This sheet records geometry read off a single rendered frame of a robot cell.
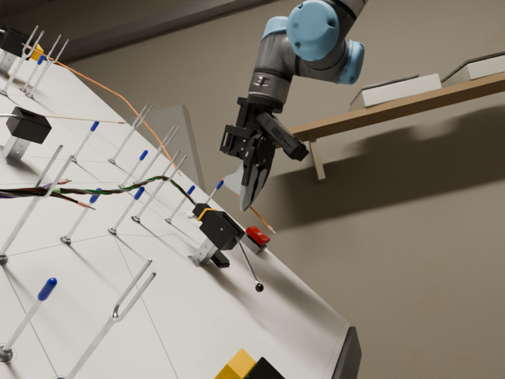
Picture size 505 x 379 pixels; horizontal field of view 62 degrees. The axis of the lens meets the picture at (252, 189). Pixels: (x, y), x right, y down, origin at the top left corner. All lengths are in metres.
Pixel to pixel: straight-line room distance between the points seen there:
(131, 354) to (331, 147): 2.04
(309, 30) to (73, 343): 0.49
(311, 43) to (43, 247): 0.44
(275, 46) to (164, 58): 1.93
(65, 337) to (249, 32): 2.31
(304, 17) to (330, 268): 1.90
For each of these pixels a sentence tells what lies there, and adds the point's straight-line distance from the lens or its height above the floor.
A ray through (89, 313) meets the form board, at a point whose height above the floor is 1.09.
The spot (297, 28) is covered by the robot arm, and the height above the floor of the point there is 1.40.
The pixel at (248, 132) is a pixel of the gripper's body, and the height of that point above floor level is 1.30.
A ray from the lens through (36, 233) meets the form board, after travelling 0.57.
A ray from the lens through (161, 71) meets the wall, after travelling 2.69.
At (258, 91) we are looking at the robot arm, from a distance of 0.79.
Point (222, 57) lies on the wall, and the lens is 2.60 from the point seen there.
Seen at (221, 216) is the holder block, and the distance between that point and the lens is 0.71.
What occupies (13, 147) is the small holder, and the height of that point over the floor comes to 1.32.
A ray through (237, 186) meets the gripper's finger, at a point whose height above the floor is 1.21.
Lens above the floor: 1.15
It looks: 4 degrees up
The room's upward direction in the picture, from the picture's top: 13 degrees counter-clockwise
